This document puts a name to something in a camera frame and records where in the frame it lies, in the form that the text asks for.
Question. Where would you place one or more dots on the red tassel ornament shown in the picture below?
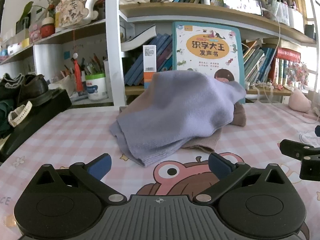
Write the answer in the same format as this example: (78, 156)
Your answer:
(78, 75)

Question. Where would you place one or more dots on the row of thin colourful books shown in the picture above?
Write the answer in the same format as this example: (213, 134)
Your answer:
(257, 62)

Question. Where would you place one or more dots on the red round jar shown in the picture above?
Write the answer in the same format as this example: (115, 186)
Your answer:
(47, 30)

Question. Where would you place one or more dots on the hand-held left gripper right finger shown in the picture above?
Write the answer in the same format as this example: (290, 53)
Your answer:
(218, 166)

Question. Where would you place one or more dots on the red boxed book set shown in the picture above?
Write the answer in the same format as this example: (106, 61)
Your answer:
(287, 53)

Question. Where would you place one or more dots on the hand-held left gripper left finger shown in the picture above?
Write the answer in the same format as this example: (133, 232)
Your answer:
(100, 166)

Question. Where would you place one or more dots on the black leather shoe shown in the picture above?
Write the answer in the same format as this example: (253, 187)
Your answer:
(35, 87)

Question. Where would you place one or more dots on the pink plush toy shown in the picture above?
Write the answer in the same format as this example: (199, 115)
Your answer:
(298, 101)

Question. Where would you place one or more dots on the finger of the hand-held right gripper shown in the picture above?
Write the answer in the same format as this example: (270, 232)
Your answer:
(311, 167)
(297, 150)

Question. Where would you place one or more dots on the white and orange carton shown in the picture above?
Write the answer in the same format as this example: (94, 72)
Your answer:
(149, 62)

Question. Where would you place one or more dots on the white storage box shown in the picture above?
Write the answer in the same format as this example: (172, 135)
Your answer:
(296, 20)

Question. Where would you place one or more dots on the white pen can green lid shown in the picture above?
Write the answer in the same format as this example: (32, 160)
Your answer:
(96, 87)

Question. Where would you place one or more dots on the lilac and taupe knit sweater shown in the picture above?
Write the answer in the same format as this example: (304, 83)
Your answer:
(175, 110)

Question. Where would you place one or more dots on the pink flower decoration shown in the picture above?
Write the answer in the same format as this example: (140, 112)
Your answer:
(297, 75)

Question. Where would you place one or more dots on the teal illustrated children's book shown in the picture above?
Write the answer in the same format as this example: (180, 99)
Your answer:
(207, 47)

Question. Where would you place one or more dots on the bundle of pencils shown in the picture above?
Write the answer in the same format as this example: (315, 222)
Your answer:
(92, 65)

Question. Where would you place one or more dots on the row of blue books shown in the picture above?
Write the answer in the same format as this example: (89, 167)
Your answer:
(162, 55)

